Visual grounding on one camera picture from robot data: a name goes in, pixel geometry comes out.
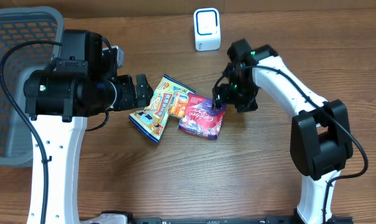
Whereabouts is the yellow blue snack bag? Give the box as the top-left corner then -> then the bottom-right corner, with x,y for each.
129,74 -> 196,144

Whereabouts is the red purple pantyliner pack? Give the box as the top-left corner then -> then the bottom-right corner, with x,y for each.
178,93 -> 226,140

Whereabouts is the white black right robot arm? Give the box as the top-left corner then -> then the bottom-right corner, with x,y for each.
213,39 -> 353,223

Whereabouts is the white barcode scanner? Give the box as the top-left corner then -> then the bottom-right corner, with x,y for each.
193,7 -> 221,52

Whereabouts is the grey plastic mesh basket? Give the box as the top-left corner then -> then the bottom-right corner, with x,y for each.
0,6 -> 64,167

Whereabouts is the small orange snack pack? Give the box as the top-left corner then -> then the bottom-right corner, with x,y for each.
168,91 -> 189,118

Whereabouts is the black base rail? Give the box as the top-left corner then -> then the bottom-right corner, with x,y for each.
100,211 -> 355,224

